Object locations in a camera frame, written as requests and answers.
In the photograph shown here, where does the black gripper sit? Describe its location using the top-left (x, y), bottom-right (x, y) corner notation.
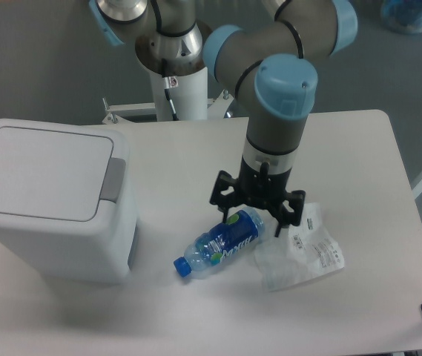
top-left (210, 162), bottom-right (306, 237)

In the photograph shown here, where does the white push-button trash can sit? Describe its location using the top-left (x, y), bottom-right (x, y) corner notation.
top-left (0, 119), bottom-right (138, 283)

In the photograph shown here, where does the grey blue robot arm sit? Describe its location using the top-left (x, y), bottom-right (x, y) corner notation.
top-left (89, 1), bottom-right (358, 229)

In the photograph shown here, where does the blue label plastic bottle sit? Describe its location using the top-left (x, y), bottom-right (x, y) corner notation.
top-left (174, 207), bottom-right (266, 278)

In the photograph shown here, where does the clear plastic wrapper bag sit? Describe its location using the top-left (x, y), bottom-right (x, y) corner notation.
top-left (254, 202), bottom-right (346, 291)

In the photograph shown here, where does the blue plastic bag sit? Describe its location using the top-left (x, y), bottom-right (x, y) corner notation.
top-left (380, 0), bottom-right (422, 35)

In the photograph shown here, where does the white metal base frame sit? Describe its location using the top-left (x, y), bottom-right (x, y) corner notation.
top-left (102, 90), bottom-right (246, 125)

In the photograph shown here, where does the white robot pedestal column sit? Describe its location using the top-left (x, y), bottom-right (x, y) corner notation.
top-left (134, 20), bottom-right (220, 122)

